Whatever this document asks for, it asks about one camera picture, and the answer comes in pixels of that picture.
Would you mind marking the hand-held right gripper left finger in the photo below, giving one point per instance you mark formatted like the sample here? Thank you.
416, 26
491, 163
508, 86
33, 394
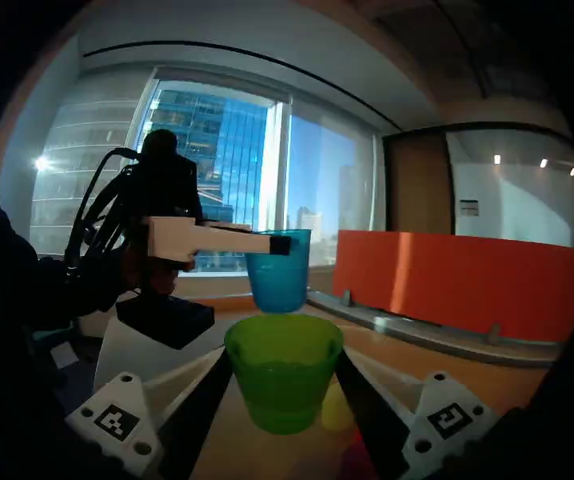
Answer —
137, 407

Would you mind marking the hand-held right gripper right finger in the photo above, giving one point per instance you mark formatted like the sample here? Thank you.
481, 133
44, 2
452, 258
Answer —
447, 395

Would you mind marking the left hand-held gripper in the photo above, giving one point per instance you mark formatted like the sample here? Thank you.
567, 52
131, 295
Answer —
164, 180

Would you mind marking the blue plastic cup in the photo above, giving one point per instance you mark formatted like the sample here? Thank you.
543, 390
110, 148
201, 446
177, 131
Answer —
278, 280

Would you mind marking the green plastic cup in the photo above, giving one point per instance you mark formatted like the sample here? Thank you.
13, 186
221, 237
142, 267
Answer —
283, 372

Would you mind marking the person's left forearm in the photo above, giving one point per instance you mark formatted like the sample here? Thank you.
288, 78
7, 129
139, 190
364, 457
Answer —
74, 287

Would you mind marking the person's left hand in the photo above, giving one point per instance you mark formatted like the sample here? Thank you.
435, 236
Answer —
159, 275

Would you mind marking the pink plastic cup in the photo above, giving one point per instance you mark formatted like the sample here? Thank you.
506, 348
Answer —
359, 457

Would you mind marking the red desk screen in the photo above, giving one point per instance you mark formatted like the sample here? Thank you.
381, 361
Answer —
467, 285

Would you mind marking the yellow plastic cup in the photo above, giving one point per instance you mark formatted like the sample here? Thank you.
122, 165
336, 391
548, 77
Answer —
336, 410

